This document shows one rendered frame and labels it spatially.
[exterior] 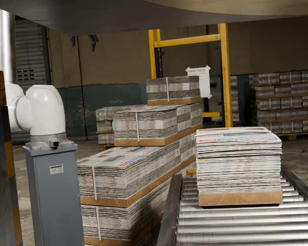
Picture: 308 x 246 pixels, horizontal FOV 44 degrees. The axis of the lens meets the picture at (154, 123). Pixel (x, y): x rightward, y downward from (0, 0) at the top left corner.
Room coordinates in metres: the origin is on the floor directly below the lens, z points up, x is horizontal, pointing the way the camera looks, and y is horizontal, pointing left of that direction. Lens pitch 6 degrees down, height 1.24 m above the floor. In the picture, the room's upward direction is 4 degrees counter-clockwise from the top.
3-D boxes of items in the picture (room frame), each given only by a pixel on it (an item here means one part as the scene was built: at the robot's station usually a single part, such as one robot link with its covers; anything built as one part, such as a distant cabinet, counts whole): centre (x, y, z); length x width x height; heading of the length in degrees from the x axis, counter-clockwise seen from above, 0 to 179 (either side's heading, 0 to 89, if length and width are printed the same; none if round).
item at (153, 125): (2.69, 0.06, 0.95); 0.38 x 0.29 x 0.23; 67
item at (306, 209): (1.26, -0.28, 0.78); 0.47 x 0.05 x 0.05; 84
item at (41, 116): (1.72, 0.49, 1.17); 0.18 x 0.16 x 0.22; 77
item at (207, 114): (3.67, -0.38, 0.92); 0.57 x 0.01 x 0.05; 66
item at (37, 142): (1.70, 0.47, 1.03); 0.22 x 0.18 x 0.06; 28
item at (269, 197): (1.36, -0.29, 0.83); 0.29 x 0.16 x 0.04; 83
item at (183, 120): (2.96, -0.06, 0.95); 0.38 x 0.29 x 0.23; 65
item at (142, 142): (2.69, 0.06, 0.86); 0.38 x 0.29 x 0.04; 67
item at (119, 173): (2.58, 0.11, 0.42); 1.17 x 0.39 x 0.83; 156
